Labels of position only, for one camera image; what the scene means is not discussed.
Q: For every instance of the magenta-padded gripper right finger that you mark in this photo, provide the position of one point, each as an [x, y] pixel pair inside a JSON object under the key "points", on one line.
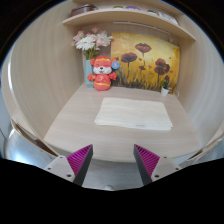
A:
{"points": [[148, 161]]}

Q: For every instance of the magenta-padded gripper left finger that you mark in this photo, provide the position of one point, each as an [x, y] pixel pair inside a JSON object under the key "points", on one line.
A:
{"points": [[80, 161]]}

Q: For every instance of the cream white towel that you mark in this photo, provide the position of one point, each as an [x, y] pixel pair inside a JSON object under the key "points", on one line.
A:
{"points": [[133, 113]]}

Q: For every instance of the small plant in white pot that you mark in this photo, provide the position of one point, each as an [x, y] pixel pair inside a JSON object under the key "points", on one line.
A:
{"points": [[164, 91]]}

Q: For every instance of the red plush toy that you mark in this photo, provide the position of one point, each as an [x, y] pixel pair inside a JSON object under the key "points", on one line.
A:
{"points": [[101, 80]]}

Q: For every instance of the light blue vase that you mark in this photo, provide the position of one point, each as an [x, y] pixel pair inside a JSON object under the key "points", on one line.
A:
{"points": [[88, 70]]}

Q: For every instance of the yellow poppy painting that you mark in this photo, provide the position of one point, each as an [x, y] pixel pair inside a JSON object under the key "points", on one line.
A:
{"points": [[146, 66]]}

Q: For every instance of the pink and white flower bouquet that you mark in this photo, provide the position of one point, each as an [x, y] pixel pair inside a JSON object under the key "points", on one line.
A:
{"points": [[87, 43]]}

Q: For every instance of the wooden shelf with items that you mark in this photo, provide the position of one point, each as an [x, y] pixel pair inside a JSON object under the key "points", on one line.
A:
{"points": [[133, 15]]}

